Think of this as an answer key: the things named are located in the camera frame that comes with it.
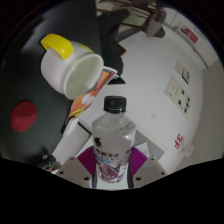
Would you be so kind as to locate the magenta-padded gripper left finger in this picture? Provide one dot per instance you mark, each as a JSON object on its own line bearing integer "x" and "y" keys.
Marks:
{"x": 71, "y": 171}

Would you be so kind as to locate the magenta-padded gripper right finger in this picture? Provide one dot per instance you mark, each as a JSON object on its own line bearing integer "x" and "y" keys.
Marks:
{"x": 151, "y": 171}

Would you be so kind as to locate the clear bottle with black cap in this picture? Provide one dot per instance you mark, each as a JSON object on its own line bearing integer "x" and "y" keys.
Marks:
{"x": 113, "y": 140}

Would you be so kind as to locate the black and red device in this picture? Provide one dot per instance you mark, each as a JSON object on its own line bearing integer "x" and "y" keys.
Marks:
{"x": 50, "y": 163}

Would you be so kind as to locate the grey notice board with papers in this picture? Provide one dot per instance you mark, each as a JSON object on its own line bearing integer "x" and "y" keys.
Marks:
{"x": 143, "y": 148}

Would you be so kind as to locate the red floor number sign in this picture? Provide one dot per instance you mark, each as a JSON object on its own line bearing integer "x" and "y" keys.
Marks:
{"x": 180, "y": 141}

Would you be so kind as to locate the flat round red coaster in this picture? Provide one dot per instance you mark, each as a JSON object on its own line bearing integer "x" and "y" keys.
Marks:
{"x": 23, "y": 116}

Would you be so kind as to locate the dark grey chair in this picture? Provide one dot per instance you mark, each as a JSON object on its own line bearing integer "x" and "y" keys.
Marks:
{"x": 160, "y": 32}

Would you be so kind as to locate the white wall-mounted fixture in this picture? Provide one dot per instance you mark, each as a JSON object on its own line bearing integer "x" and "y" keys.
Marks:
{"x": 186, "y": 150}

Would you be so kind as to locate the white wall switch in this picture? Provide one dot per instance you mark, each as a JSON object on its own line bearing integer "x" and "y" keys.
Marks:
{"x": 153, "y": 116}

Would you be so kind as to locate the large white wall poster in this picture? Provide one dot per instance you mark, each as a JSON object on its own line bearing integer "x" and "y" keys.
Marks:
{"x": 178, "y": 96}

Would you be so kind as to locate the small white wall poster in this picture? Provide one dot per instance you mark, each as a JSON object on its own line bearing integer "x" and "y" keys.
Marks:
{"x": 183, "y": 71}

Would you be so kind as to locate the red wall poster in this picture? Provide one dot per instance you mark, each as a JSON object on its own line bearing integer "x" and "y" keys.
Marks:
{"x": 189, "y": 34}

